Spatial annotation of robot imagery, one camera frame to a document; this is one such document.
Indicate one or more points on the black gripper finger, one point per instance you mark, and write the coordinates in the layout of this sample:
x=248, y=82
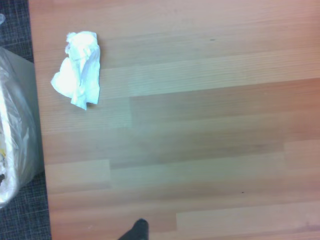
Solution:
x=137, y=231

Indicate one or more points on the white tissue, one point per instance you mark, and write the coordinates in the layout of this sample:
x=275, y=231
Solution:
x=80, y=72

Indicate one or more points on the white trash bin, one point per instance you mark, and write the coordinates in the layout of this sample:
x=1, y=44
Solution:
x=23, y=105

